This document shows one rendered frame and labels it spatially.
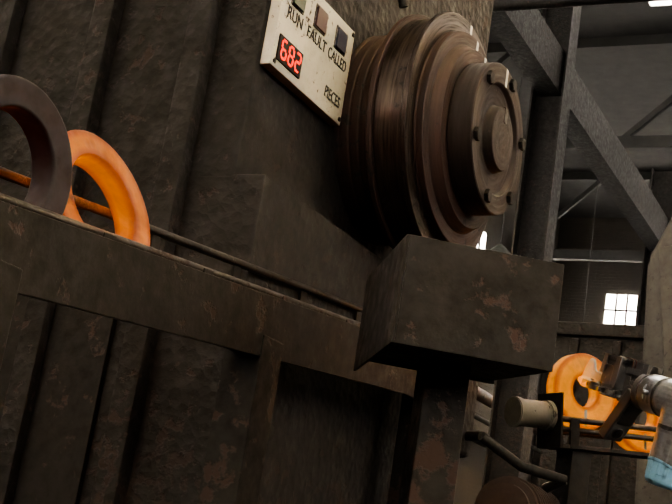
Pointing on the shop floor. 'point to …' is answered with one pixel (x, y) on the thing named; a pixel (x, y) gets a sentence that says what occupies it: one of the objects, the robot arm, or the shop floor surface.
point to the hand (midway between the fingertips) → (582, 382)
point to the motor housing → (513, 492)
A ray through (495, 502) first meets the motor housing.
